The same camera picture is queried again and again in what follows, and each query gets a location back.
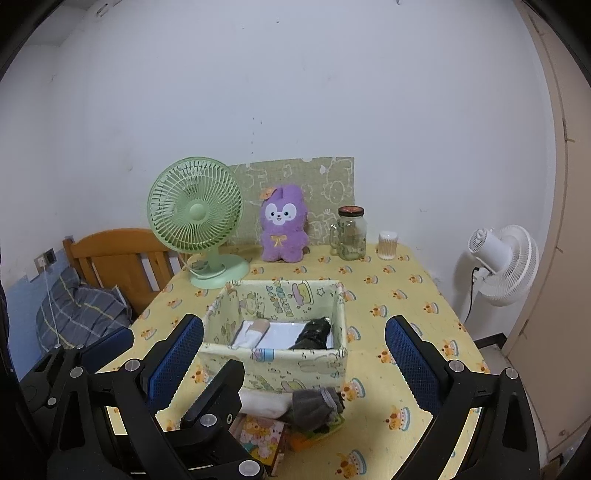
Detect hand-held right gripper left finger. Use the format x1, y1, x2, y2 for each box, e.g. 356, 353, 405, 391
46, 314, 205, 480

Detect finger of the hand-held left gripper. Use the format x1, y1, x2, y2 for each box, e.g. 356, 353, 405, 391
164, 359, 269, 480
18, 328, 136, 416

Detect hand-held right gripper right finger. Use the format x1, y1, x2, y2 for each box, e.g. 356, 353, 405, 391
385, 315, 541, 480

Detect pink wet wipes packet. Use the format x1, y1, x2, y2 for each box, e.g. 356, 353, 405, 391
231, 413, 289, 477

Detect yellow printed fabric storage box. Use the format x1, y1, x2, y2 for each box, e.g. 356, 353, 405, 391
198, 279, 348, 394

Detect grey socks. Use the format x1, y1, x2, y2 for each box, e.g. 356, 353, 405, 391
281, 387, 346, 430

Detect green tissue packet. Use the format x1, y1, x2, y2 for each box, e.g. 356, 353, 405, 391
288, 413, 347, 453

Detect blue plaid pillow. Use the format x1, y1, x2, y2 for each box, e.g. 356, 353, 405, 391
37, 268, 134, 349

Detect white and beige cloth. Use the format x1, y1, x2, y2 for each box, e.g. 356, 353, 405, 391
231, 320, 271, 350

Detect yellow printed tablecloth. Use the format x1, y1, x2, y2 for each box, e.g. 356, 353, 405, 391
95, 242, 492, 480

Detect white folded sheet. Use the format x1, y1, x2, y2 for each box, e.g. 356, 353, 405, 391
259, 322, 308, 350

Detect black cloth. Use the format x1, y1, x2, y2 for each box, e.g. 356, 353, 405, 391
288, 318, 333, 350

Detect white cotton swab container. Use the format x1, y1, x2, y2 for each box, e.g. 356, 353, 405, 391
378, 231, 399, 260

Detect white standing fan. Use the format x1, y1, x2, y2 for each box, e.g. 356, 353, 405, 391
455, 224, 540, 349

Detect glass jar with lid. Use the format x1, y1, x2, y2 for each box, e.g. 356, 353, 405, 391
329, 206, 369, 260

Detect green desk fan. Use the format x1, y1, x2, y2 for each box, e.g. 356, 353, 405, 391
148, 157, 251, 290

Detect purple plush toy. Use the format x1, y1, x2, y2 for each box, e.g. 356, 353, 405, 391
259, 185, 310, 264

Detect beige cartoon pillow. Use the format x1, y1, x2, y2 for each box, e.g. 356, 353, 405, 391
228, 157, 355, 247

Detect beige door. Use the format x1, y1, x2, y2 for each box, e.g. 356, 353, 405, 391
503, 0, 591, 462

